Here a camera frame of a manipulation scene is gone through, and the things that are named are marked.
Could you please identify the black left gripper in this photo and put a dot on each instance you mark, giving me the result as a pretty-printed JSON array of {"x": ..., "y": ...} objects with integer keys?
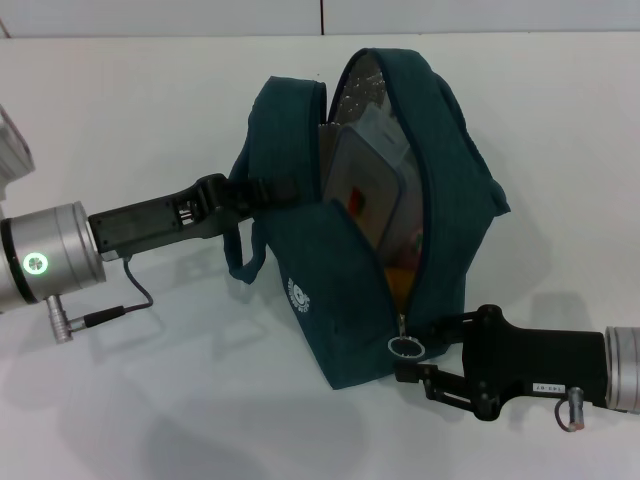
[{"x": 140, "y": 225}]

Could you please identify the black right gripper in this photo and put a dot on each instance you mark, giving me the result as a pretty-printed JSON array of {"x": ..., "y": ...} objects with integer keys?
[{"x": 530, "y": 360}]

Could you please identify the yellow banana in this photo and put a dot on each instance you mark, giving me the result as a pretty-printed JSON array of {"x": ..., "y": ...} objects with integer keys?
[{"x": 397, "y": 282}]

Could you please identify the clear plastic box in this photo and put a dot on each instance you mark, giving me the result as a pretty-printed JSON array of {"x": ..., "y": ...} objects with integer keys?
[{"x": 360, "y": 165}]

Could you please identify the dark teal insulated lunch bag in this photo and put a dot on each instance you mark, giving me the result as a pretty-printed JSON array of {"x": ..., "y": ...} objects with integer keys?
[{"x": 450, "y": 200}]

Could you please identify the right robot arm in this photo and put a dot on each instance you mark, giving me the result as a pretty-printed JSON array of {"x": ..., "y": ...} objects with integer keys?
[{"x": 625, "y": 367}]

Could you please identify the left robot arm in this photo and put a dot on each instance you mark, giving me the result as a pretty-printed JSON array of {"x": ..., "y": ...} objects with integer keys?
[{"x": 55, "y": 250}]

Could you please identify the black vertical wall strip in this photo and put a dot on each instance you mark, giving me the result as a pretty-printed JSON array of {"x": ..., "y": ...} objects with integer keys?
[{"x": 321, "y": 17}]

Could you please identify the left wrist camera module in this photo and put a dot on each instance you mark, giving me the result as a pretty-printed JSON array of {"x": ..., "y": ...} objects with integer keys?
[{"x": 12, "y": 150}]

